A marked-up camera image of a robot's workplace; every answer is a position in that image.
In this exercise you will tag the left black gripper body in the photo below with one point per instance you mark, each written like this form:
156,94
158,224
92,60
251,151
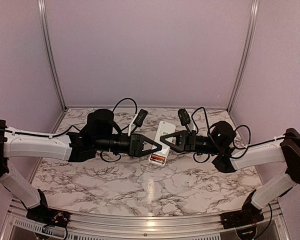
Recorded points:
134,146

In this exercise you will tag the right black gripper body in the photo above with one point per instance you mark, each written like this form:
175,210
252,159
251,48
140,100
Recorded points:
191,143

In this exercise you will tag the gold black AA battery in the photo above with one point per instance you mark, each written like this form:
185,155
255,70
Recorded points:
159,160

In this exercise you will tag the white remote control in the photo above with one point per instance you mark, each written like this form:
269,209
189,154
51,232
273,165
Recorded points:
163,129

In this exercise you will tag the orange AA battery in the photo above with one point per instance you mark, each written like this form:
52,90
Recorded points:
158,157

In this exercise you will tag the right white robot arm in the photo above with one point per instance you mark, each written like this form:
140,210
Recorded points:
284,149

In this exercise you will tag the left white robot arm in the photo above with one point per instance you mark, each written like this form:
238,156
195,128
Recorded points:
100,134

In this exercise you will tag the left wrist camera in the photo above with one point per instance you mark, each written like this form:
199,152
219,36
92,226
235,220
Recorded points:
137,121

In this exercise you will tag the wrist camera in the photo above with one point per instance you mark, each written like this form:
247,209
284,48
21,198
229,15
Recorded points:
137,121
186,120

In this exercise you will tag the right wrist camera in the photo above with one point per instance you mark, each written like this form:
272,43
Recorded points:
186,120

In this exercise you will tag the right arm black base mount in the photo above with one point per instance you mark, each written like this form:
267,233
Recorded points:
239,218

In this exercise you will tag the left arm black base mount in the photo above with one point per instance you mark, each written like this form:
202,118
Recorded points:
49,217

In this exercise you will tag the right aluminium corner post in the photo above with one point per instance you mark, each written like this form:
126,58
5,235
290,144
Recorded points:
251,28

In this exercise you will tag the aluminium corner post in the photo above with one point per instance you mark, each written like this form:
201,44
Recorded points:
49,52
251,28

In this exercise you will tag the left aluminium corner post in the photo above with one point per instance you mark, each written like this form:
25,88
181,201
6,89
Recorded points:
49,52

